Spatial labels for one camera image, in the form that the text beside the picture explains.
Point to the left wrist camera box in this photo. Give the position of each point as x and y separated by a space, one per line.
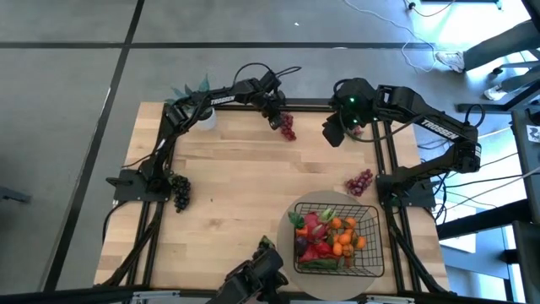
270 80

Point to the black furniture base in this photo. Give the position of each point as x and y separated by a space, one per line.
481 108

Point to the round grey placemat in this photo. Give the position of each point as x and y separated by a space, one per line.
284 236

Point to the white marker label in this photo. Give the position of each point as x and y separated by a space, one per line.
533 134

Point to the black grape bunch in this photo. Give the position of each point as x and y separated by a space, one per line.
266 242
181 194

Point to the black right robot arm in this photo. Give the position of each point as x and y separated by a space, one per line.
439 126

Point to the black horizontal rig beam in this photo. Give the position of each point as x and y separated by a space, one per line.
63 295

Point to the black diagonal beam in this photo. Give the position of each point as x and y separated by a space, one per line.
485 217

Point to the black aluminium table frame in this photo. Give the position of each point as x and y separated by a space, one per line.
312 108

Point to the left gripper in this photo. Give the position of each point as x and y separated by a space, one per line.
268 99

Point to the black mechanical device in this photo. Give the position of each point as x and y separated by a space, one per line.
253 274

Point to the silver metal bracket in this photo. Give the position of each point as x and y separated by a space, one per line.
390 300
156 295

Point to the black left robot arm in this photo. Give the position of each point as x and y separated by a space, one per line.
219 99

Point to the person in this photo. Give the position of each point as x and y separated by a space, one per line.
502 46

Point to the snake plant in white pot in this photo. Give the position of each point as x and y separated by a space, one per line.
207 122

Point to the pink dragon fruit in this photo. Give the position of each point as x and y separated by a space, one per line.
313 226

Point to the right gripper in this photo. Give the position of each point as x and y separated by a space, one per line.
354 103

